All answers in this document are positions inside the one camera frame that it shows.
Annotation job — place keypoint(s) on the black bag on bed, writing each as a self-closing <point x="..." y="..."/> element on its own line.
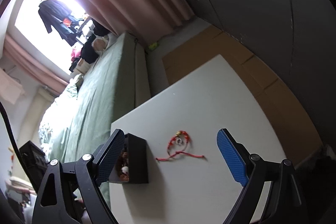
<point x="96" y="43"/>

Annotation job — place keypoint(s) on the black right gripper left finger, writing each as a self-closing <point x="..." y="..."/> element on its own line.
<point x="55" y="200"/>

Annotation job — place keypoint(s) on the pink curtain left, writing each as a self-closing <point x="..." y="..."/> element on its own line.
<point x="35" y="69"/>

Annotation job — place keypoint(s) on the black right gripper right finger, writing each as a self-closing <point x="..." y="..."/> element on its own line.
<point x="252" y="172"/>

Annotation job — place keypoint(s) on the dark hanging clothes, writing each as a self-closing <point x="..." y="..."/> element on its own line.
<point x="55" y="14"/>

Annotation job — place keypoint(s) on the small green object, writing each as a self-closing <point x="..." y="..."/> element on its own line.
<point x="153" y="46"/>

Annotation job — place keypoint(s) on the white table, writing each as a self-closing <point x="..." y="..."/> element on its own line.
<point x="189" y="181"/>

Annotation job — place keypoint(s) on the green bed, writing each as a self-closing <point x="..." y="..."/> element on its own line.
<point x="79" y="120"/>

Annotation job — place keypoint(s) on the brown cardboard sheet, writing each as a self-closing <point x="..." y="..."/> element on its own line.
<point x="292" y="125"/>

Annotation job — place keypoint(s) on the pink hanging cloth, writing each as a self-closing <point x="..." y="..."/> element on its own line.
<point x="10" y="89"/>

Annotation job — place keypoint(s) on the black jewelry box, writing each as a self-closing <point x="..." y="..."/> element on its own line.
<point x="131" y="166"/>

